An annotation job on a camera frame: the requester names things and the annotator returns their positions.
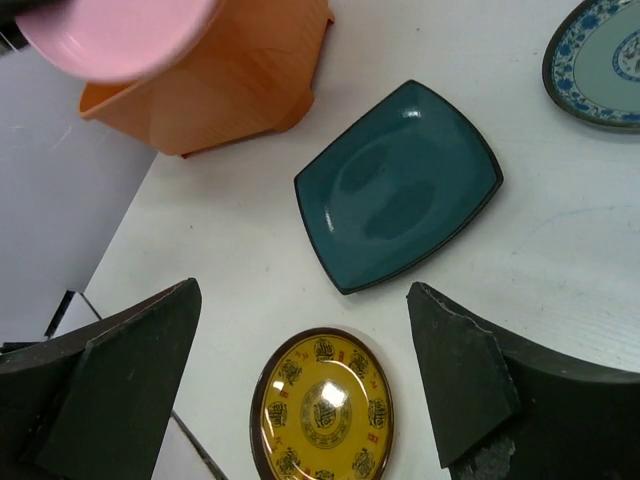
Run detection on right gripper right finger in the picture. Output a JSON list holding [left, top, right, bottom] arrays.
[[407, 282, 639, 479]]

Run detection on yellow patterned round plate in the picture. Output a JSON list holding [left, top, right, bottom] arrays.
[[249, 327, 394, 479]]

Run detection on pink round plate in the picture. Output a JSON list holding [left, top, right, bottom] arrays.
[[16, 0, 219, 84]]

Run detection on teal square plate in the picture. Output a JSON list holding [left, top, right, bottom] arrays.
[[294, 80, 504, 295]]

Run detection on orange plastic bin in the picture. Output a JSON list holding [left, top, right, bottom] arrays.
[[78, 0, 335, 156]]

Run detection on blue patterned small plate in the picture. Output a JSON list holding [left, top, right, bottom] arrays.
[[541, 1, 639, 133]]

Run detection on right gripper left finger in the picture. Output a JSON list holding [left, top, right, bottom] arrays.
[[1, 278, 202, 479]]

